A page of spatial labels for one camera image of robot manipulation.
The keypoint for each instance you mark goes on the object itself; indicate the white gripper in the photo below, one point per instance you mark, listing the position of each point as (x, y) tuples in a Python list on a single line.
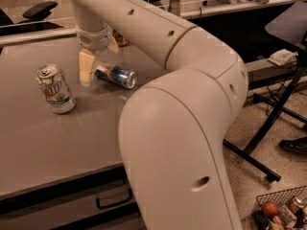
[(93, 39)]

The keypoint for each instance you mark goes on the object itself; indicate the blue silver redbull can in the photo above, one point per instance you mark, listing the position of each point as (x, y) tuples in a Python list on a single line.
[(116, 74)]

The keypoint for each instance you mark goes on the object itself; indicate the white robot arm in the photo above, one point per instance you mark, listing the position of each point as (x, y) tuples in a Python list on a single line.
[(171, 130)]

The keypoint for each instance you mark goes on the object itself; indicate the orange gold soda can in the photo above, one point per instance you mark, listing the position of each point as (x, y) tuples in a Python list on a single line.
[(120, 39)]

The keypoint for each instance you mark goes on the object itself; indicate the white green 7up can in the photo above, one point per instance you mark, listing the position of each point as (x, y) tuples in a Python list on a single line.
[(56, 92)]

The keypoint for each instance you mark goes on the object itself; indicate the grey cabinet drawer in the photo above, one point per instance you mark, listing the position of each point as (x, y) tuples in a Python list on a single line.
[(77, 212)]

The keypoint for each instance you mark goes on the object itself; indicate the white folded packet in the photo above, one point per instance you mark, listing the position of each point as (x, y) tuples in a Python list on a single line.
[(282, 56)]

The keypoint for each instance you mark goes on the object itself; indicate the black metal stand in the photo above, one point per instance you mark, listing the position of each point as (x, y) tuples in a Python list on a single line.
[(277, 108)]

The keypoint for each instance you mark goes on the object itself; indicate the black shoe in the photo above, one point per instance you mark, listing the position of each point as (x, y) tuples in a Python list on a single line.
[(297, 146)]

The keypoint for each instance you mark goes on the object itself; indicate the red apple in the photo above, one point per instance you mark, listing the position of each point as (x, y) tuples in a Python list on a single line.
[(269, 209)]

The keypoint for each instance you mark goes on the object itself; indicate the small jar in basket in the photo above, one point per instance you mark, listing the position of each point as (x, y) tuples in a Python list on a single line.
[(296, 205)]

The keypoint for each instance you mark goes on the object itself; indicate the black drawer handle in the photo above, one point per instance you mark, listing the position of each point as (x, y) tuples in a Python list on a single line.
[(115, 199)]

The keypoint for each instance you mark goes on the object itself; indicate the black wire basket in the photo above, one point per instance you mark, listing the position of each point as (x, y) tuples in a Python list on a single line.
[(286, 219)]

